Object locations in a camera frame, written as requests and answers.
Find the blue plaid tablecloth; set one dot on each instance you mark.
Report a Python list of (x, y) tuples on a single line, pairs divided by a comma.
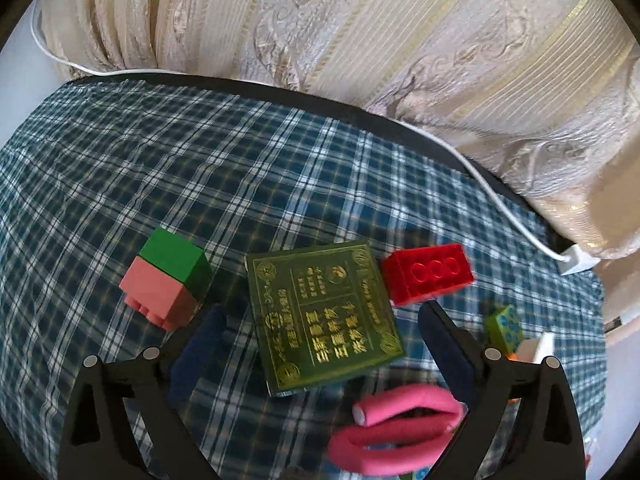
[(250, 170)]

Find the green box with gold print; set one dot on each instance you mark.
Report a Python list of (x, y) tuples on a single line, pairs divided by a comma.
[(320, 320)]

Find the pink toy block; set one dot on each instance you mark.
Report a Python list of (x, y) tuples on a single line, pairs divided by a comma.
[(155, 285)]

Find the beige patterned curtain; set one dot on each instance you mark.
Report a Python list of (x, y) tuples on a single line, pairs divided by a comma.
[(350, 20)]

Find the red toy block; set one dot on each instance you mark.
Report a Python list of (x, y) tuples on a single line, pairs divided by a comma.
[(425, 272)]

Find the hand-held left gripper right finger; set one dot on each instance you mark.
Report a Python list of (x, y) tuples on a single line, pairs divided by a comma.
[(450, 355)]

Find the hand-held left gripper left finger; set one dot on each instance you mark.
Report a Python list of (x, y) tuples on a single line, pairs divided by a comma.
[(200, 355)]

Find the pink foam hair curler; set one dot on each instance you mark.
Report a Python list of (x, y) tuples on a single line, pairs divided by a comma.
[(400, 400)]

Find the white card box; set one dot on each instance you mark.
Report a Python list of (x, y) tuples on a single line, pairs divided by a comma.
[(540, 347)]

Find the green toy block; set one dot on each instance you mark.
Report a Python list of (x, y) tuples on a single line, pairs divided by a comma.
[(172, 255)]

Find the small green dotted block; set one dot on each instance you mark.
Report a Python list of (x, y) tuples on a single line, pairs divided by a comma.
[(505, 327)]

